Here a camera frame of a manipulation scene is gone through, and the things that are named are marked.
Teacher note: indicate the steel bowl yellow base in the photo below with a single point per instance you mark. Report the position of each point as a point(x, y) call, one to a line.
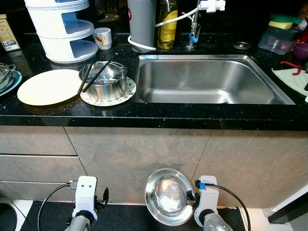
point(168, 197)

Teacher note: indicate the black floor mat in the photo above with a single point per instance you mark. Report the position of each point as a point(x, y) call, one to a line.
point(125, 216)

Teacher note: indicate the grey sink cabinet front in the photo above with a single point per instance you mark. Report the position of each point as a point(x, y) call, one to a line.
point(216, 154)

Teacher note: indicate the grey cabinet drawer front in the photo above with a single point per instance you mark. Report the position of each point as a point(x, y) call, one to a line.
point(29, 190)
point(38, 168)
point(33, 140)

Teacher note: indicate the black cabinet side panel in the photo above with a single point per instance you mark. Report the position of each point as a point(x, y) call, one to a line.
point(288, 211)

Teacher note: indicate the small deep steel bowl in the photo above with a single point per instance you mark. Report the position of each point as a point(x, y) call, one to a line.
point(108, 89)

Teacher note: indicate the white patterned plate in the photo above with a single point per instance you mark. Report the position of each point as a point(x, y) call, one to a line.
point(130, 91)

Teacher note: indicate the stainless steel sink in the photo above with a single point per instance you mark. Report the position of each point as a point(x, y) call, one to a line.
point(211, 79)

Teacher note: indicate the pale yellow plate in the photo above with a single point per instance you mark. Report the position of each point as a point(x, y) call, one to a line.
point(45, 89)

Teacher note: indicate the black chopstick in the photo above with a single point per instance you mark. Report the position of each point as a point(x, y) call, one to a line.
point(98, 73)
point(87, 74)

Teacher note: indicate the blue plate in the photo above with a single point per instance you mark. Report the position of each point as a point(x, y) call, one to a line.
point(15, 83)

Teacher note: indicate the pale green cloth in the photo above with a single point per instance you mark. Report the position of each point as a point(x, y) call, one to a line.
point(294, 82)

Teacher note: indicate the round metal drain plug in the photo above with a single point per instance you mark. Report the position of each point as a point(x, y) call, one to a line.
point(242, 45)

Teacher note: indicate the white printed mug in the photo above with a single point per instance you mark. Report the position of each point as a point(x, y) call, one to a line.
point(103, 38)

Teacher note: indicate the metal faucet blue clip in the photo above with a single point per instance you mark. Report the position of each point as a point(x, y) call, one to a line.
point(194, 33)

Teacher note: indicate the yellow cooking oil bottle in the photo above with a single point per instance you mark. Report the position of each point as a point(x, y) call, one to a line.
point(167, 26)

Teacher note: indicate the white round tiered rack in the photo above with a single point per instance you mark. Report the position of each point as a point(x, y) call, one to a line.
point(53, 29)

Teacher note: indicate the clear container with sponge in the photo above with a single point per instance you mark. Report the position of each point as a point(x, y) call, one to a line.
point(279, 41)

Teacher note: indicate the grey cylinder water filter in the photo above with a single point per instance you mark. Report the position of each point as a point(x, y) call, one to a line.
point(141, 24)

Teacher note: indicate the yellow tea tin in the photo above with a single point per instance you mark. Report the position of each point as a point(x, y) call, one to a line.
point(8, 33)

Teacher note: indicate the white faucet diverter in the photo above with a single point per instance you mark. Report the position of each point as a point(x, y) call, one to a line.
point(211, 6)

